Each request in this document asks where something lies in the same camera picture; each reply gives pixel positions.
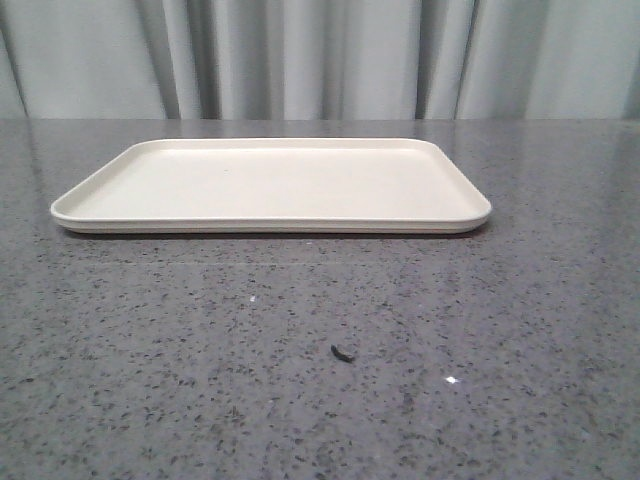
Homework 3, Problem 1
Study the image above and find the grey pleated curtain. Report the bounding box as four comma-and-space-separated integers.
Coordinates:
1, 1, 639, 120

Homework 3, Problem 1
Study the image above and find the small black debris piece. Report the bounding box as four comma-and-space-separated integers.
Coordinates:
330, 345, 355, 363

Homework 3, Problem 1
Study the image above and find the cream rectangular plastic tray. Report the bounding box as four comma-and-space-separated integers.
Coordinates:
50, 138, 492, 234

